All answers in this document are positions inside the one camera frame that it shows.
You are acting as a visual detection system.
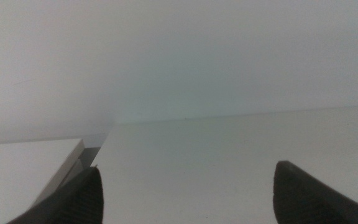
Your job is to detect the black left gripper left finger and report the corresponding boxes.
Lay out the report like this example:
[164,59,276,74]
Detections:
[6,166,104,224]

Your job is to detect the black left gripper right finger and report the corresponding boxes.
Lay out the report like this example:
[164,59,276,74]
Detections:
[272,160,358,224]

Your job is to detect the white side table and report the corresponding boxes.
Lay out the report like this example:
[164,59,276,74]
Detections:
[0,138,86,224]

